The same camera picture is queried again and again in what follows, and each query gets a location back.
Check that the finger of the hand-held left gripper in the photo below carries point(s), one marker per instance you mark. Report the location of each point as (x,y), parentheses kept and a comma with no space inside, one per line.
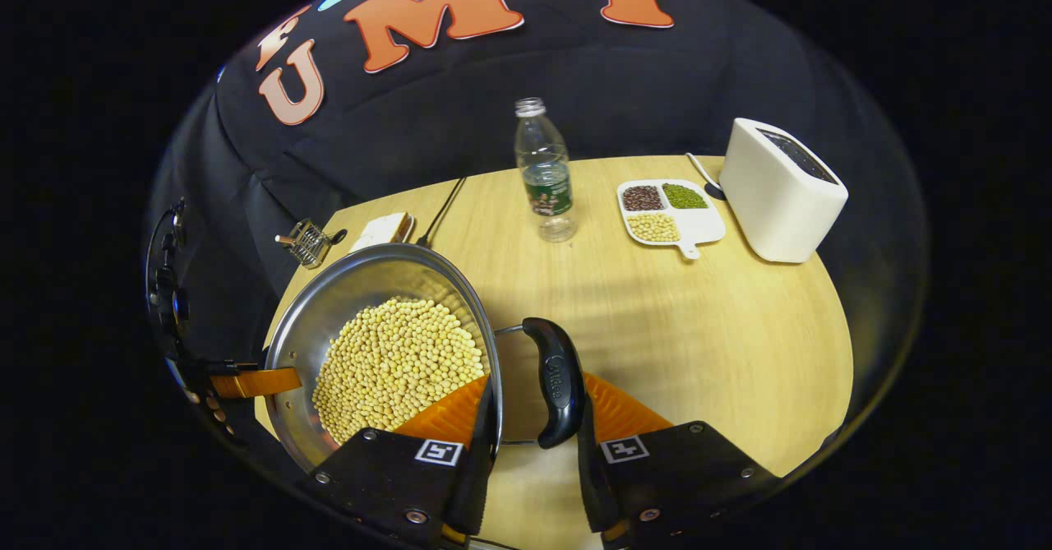
(259,382)

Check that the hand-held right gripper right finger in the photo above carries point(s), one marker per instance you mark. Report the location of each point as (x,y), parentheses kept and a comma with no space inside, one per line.
(596,492)

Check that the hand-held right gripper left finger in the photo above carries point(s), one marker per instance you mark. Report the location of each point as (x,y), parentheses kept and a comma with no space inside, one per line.
(386,476)

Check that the pile of soybeans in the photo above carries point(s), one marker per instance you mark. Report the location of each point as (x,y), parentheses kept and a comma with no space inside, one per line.
(394,361)

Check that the sandwich with lettuce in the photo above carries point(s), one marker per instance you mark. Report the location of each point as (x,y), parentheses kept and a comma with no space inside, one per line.
(380,231)

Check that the white divided bean dish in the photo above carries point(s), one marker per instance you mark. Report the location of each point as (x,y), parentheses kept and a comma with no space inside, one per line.
(699,221)

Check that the clear plastic water bottle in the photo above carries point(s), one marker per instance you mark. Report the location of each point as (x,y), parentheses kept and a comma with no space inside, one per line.
(544,180)

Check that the white toaster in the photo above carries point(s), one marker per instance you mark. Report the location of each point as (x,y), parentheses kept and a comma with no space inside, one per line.
(772,205)

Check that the black backdrop cloth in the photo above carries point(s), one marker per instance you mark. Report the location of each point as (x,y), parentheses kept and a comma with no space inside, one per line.
(657,81)

